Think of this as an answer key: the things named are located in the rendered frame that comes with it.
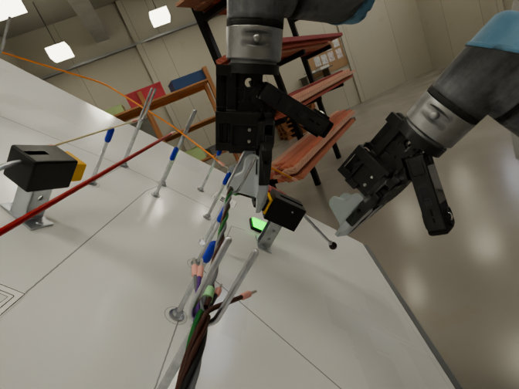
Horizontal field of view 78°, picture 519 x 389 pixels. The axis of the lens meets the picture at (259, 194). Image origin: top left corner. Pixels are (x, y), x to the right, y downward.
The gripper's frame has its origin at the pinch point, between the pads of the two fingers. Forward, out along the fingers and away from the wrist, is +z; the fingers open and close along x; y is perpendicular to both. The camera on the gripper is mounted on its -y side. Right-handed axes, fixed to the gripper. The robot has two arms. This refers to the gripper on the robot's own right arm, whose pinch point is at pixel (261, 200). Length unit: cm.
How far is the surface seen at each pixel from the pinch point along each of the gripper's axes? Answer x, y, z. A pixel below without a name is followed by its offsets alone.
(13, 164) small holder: 18.3, 24.2, -10.3
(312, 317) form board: 15.1, -5.5, 10.3
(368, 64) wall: -1072, -475, -69
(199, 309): 32.4, 7.4, -6.0
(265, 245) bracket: 0.9, -0.9, 7.8
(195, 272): 29.0, 7.9, -6.2
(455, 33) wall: -1012, -720, -171
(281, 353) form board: 22.9, 0.1, 7.7
